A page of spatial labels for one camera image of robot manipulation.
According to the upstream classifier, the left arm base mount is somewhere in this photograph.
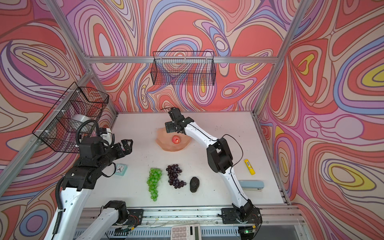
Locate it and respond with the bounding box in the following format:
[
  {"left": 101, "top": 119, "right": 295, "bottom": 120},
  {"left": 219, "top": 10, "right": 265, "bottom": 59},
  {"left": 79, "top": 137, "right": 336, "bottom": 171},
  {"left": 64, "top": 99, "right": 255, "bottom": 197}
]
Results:
[{"left": 112, "top": 209, "right": 144, "bottom": 228}]

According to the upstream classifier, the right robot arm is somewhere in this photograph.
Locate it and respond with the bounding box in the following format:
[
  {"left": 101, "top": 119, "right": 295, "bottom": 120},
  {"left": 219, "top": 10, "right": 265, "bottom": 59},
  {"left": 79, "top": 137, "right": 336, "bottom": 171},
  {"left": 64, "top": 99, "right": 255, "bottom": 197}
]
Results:
[{"left": 165, "top": 107, "right": 254, "bottom": 222}]

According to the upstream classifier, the white calculator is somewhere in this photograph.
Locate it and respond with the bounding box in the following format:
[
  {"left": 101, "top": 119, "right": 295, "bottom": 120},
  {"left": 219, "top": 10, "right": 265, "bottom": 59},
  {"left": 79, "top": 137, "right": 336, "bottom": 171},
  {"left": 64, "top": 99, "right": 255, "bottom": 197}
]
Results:
[{"left": 171, "top": 224, "right": 202, "bottom": 240}]

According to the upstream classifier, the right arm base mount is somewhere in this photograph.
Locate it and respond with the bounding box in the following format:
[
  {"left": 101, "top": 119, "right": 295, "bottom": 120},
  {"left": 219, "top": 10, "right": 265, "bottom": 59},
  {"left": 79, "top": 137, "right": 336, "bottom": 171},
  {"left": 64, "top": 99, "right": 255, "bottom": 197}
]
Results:
[{"left": 218, "top": 207, "right": 263, "bottom": 226}]

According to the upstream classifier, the silver tape roll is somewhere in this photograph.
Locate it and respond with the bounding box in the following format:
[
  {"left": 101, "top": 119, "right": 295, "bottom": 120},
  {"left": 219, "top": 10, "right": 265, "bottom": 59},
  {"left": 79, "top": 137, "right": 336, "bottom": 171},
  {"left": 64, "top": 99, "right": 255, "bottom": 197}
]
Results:
[{"left": 72, "top": 114, "right": 90, "bottom": 124}]

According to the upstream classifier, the dark fake avocado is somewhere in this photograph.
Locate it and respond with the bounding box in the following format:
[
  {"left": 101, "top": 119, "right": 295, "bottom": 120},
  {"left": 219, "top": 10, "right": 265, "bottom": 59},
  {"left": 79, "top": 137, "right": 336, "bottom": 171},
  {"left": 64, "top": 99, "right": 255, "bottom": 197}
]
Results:
[{"left": 190, "top": 177, "right": 200, "bottom": 193}]

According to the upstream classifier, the yellow marker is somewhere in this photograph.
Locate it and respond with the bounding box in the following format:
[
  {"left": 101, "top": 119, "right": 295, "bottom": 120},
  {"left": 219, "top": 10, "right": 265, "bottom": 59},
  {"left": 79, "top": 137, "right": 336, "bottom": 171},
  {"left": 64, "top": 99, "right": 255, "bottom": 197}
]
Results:
[{"left": 244, "top": 159, "right": 256, "bottom": 175}]

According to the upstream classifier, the black wire basket back wall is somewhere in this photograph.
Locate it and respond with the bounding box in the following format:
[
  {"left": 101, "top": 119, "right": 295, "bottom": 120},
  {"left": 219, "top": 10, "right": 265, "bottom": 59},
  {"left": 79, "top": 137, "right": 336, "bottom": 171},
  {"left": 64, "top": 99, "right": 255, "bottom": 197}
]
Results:
[{"left": 151, "top": 51, "right": 216, "bottom": 86}]

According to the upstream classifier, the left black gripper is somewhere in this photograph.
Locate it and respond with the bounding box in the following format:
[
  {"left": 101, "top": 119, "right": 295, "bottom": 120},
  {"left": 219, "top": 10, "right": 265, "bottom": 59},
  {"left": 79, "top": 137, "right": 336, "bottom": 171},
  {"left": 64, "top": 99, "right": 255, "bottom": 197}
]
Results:
[{"left": 95, "top": 138, "right": 133, "bottom": 172}]

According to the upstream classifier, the black wire basket wall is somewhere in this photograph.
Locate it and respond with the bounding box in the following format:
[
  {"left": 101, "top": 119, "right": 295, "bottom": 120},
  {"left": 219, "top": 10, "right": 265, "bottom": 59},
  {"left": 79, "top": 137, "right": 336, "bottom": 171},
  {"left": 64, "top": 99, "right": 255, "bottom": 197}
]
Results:
[
  {"left": 33, "top": 83, "right": 109, "bottom": 153},
  {"left": 151, "top": 51, "right": 216, "bottom": 86}
]

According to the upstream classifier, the purple fake grape bunch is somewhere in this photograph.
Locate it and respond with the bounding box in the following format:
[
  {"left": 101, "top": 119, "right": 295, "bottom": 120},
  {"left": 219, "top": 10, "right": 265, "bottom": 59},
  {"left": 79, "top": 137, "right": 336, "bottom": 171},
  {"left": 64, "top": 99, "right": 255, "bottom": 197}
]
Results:
[{"left": 166, "top": 164, "right": 187, "bottom": 189}]

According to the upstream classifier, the green fake grape bunch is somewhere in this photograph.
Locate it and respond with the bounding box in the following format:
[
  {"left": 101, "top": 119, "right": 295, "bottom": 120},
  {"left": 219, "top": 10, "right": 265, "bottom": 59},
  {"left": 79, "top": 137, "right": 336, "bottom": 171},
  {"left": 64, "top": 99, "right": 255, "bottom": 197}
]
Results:
[{"left": 147, "top": 168, "right": 163, "bottom": 202}]

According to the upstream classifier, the black wire basket left wall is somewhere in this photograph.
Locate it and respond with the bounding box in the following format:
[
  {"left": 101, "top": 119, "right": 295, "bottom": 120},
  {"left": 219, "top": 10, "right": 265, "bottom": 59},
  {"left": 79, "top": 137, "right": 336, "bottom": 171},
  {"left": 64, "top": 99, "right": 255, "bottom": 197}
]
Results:
[{"left": 33, "top": 83, "right": 109, "bottom": 153}]

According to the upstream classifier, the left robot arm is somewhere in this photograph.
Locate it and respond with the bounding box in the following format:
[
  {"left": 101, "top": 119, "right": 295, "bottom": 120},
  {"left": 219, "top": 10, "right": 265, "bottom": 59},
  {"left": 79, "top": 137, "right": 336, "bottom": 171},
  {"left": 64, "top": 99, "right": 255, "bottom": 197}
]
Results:
[{"left": 45, "top": 120, "right": 134, "bottom": 240}]

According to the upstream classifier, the small teal clock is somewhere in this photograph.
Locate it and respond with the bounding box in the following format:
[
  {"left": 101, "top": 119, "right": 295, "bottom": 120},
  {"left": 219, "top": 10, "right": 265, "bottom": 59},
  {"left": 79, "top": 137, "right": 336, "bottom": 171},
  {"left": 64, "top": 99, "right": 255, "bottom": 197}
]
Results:
[{"left": 115, "top": 164, "right": 128, "bottom": 176}]

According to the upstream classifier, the red fake apple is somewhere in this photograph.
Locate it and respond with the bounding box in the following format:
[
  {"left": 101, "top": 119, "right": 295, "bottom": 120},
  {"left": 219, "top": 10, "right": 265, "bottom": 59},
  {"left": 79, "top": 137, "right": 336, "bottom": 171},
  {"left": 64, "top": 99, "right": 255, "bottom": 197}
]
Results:
[{"left": 172, "top": 136, "right": 181, "bottom": 145}]

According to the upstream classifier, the peach scalloped fruit bowl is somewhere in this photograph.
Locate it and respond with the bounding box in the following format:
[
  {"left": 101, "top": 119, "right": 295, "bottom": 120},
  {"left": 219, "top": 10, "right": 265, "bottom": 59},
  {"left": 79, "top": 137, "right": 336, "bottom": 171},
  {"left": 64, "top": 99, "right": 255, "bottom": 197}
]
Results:
[{"left": 156, "top": 128, "right": 192, "bottom": 152}]

